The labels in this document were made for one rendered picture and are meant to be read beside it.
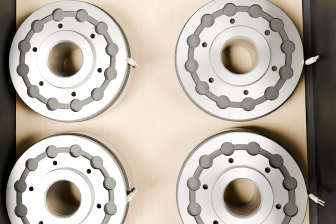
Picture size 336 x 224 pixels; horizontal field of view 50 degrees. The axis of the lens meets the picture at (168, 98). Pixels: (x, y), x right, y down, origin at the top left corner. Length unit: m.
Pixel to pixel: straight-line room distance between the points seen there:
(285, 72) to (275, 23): 0.04
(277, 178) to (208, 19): 0.14
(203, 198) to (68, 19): 0.18
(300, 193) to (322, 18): 0.14
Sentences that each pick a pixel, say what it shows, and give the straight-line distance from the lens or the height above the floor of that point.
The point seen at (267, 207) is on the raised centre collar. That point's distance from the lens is 0.30.
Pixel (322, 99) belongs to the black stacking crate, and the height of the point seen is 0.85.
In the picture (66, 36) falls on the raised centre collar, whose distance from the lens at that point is 0.31.
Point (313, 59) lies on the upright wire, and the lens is 0.29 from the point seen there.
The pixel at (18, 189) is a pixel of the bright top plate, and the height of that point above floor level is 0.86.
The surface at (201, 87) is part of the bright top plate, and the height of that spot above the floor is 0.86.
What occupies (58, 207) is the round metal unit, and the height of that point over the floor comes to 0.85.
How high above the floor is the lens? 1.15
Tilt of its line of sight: 85 degrees down
